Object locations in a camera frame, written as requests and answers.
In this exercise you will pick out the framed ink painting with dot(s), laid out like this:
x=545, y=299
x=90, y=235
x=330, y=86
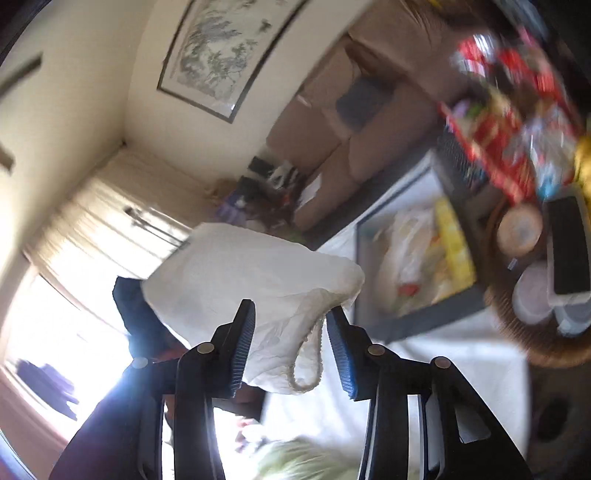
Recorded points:
x=221, y=55

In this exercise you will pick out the sheer white curtain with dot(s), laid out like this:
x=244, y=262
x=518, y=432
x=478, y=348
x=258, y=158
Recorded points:
x=106, y=221

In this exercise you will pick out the red snack bag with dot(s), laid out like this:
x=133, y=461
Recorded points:
x=494, y=147

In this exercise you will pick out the black remote control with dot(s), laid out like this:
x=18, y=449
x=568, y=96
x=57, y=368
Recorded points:
x=461, y=159

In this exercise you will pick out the round beige lid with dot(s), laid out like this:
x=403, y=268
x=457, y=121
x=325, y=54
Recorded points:
x=520, y=230

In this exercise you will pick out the dark wooden desktop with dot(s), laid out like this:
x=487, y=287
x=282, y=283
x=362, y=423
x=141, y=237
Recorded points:
x=563, y=415

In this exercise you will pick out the black smartphone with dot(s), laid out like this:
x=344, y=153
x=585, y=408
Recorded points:
x=570, y=244

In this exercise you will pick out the white plastic container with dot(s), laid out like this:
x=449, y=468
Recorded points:
x=533, y=297

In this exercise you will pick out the dark blue cushion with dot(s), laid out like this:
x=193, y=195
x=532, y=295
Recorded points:
x=360, y=102

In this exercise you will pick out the black framed white tray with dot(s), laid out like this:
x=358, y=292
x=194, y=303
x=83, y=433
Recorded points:
x=369, y=277

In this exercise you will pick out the wicker basket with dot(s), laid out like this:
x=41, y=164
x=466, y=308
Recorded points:
x=517, y=341

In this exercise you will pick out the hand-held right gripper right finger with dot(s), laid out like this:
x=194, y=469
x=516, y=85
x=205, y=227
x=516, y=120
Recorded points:
x=344, y=364

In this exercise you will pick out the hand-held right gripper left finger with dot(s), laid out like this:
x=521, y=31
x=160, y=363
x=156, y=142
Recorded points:
x=242, y=350

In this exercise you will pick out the brown sofa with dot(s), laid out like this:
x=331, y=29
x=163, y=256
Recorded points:
x=369, y=152

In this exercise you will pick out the clear plastic bag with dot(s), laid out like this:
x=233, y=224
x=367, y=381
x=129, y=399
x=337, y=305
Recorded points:
x=411, y=258

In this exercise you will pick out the pale green cloth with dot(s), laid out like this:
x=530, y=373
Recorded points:
x=304, y=461

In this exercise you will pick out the dark hanging clothes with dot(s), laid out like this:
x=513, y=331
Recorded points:
x=46, y=387

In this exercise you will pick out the white tablecloth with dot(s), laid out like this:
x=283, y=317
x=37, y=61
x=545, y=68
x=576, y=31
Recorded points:
x=461, y=369

